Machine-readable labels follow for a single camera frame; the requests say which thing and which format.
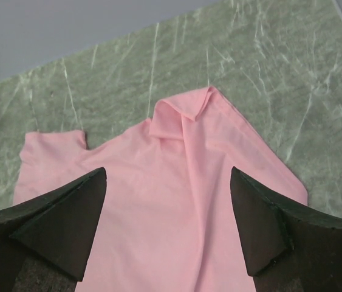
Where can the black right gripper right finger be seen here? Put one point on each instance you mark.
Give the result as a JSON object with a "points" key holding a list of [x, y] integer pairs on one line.
{"points": [[286, 245]]}

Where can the pink t shirt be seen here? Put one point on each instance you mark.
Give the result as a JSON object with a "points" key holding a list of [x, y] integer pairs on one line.
{"points": [[167, 222]]}

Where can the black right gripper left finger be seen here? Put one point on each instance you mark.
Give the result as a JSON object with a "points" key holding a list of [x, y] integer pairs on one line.
{"points": [[45, 242]]}

